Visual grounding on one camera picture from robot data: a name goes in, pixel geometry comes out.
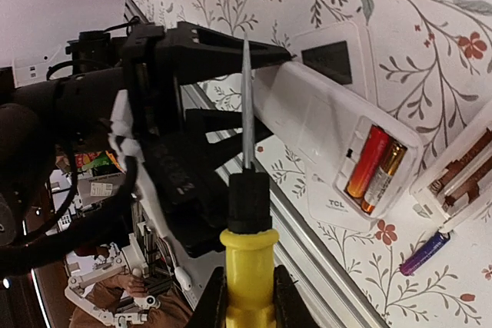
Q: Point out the yellow pry tool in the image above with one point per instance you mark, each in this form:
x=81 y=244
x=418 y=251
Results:
x=249 y=238

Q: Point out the floral patterned table mat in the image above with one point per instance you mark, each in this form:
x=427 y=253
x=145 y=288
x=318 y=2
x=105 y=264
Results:
x=432 y=61

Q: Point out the white remote with display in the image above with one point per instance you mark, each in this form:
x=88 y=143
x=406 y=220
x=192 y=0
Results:
x=342 y=52

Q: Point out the left purple AAA battery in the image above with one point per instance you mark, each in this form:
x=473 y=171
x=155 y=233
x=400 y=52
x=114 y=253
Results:
x=424 y=253

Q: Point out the lower gold AAA battery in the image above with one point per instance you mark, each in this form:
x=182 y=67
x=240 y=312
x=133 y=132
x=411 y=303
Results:
x=383 y=176

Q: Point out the black-faced white remote control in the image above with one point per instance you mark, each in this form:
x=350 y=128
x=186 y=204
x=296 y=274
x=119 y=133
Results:
x=326 y=126

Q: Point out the slim white remote control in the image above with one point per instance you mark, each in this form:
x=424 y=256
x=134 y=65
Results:
x=457 y=186

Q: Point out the front aluminium rail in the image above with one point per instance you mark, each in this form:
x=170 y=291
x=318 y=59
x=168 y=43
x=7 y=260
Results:
x=332 y=297

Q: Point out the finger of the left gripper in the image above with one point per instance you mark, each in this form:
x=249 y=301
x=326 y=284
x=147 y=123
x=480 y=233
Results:
x=203 y=54
x=199 y=122

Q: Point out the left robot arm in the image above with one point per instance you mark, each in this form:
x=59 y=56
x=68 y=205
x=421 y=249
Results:
x=73 y=115

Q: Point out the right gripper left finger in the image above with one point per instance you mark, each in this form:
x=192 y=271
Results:
x=211 y=309

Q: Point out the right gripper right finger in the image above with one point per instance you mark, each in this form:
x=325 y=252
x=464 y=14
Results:
x=290 y=309

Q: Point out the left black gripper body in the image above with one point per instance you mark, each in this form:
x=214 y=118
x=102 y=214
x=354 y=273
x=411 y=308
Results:
x=149 y=72

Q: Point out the upper red AAA battery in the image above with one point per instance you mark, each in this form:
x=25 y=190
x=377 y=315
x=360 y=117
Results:
x=373 y=150

